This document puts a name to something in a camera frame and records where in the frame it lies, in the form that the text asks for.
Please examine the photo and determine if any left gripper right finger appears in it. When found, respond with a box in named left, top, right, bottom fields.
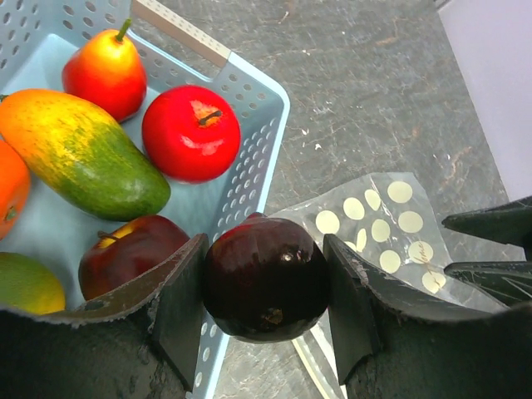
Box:
left=323, top=234, right=531, bottom=398

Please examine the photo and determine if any green orange fake mango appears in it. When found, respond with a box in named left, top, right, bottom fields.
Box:
left=1, top=89, right=171, bottom=221

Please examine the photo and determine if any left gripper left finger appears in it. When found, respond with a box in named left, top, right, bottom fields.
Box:
left=1, top=234, right=209, bottom=398

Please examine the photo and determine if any dark purple fake fruit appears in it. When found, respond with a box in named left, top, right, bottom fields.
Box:
left=78, top=214, right=190, bottom=300

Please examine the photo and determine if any red fake apple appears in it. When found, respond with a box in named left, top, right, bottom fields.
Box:
left=141, top=85, right=241, bottom=184

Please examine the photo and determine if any clear polka dot zip bag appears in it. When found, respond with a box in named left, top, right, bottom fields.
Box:
left=276, top=172, right=503, bottom=313

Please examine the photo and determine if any small green fake fruit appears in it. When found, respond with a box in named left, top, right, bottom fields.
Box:
left=1, top=252, right=66, bottom=314

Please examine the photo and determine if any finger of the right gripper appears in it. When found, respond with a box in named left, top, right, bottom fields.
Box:
left=442, top=196, right=531, bottom=245
left=444, top=261, right=531, bottom=307

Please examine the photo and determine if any orange fake orange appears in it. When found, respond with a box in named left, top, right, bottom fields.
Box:
left=0, top=140, right=31, bottom=239

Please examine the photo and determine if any dark purple fake plum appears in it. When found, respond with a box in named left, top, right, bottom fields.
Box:
left=202, top=212, right=331, bottom=343

